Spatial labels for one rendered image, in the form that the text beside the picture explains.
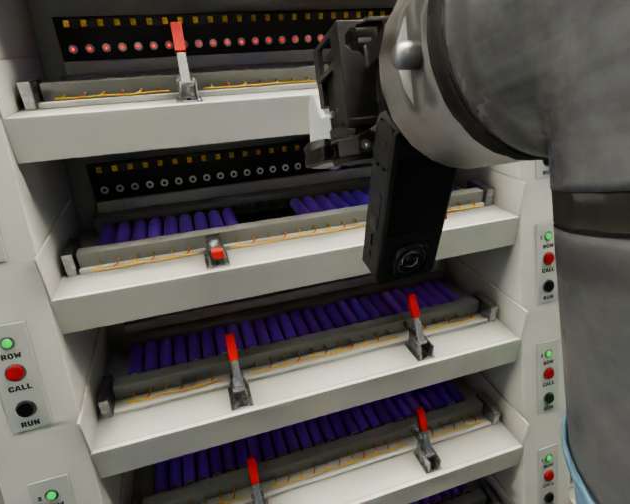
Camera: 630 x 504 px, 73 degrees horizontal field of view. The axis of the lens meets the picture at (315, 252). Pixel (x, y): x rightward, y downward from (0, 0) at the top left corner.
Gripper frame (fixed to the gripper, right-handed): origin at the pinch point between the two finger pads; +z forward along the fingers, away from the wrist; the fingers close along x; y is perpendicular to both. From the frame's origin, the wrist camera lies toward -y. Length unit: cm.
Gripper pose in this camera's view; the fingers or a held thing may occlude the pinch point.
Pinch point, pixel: (334, 162)
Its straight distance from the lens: 40.6
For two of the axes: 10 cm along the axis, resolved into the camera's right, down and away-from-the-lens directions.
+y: -1.3, -9.8, -1.4
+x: -9.5, 1.6, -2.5
